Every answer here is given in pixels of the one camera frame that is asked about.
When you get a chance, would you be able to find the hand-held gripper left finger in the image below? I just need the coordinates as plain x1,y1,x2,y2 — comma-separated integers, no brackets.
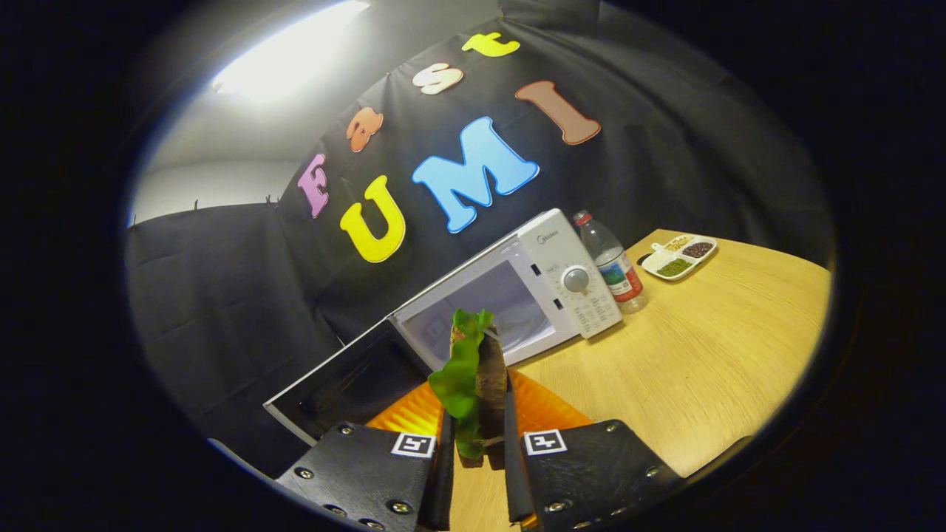
275,369,455,532

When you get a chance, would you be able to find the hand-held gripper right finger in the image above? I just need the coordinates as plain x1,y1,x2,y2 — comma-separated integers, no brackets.
505,369,684,532

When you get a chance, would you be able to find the lettuce sandwich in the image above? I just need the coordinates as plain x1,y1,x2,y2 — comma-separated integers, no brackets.
427,307,511,470

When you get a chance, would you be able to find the white microwave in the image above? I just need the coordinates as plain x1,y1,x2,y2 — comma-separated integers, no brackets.
262,208,625,448

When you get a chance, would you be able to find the clear water bottle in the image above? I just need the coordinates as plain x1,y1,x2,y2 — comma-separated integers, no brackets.
574,210,650,315

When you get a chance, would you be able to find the white divided bean dish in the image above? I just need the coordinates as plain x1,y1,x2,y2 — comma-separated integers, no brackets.
640,233,718,282

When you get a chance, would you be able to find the large ceiling light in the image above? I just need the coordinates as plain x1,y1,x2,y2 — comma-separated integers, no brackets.
211,0,370,104

